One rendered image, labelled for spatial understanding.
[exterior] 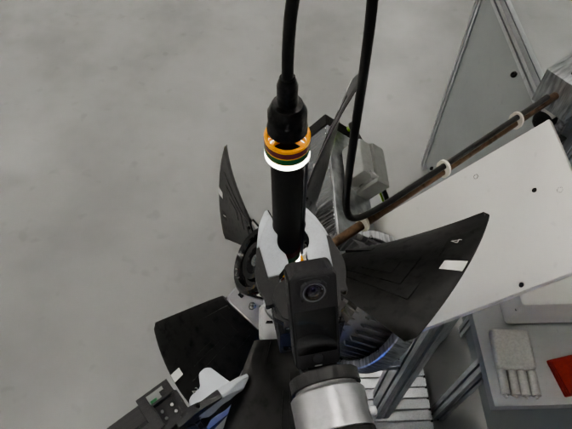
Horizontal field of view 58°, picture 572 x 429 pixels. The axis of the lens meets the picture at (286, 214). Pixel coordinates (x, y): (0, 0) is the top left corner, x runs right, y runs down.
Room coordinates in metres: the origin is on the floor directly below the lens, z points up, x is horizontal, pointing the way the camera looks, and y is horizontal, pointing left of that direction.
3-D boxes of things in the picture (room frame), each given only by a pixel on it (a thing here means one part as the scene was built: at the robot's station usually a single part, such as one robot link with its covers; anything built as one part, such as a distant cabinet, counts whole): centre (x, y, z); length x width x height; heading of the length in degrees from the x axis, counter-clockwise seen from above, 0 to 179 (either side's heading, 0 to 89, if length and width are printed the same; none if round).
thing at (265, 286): (0.26, 0.01, 1.47); 0.09 x 0.05 x 0.02; 20
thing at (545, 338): (0.46, -0.55, 0.85); 0.36 x 0.24 x 0.03; 2
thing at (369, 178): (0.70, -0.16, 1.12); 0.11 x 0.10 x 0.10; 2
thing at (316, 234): (0.31, -0.03, 1.45); 0.09 x 0.03 x 0.06; 3
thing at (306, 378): (0.21, -0.03, 1.44); 0.12 x 0.08 x 0.09; 12
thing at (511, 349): (0.36, -0.49, 0.87); 0.15 x 0.09 x 0.02; 178
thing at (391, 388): (0.47, -0.33, 0.58); 0.09 x 0.04 x 1.15; 2
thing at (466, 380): (0.46, -0.55, 0.42); 0.04 x 0.04 x 0.83; 2
